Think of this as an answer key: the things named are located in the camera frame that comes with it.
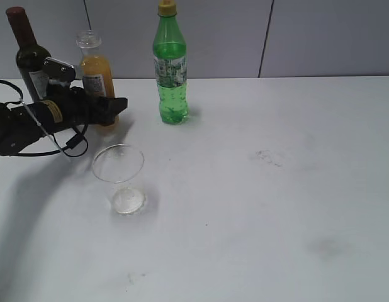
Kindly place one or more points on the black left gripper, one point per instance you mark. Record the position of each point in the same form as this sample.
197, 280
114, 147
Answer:
66, 106

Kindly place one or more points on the orange juice bottle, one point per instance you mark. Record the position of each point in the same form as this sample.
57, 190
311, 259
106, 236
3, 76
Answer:
96, 71

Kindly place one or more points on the transparent plastic cup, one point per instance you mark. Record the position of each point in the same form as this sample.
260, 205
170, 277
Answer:
119, 170

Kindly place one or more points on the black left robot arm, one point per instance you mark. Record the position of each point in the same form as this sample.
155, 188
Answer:
20, 127

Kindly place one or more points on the dark red wine bottle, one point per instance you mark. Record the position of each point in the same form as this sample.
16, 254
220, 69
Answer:
30, 56

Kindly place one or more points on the green soda bottle yellow cap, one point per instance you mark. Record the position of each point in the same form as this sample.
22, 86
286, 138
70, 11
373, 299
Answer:
169, 49

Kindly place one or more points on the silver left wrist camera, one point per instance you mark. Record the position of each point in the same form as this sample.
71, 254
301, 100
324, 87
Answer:
59, 70

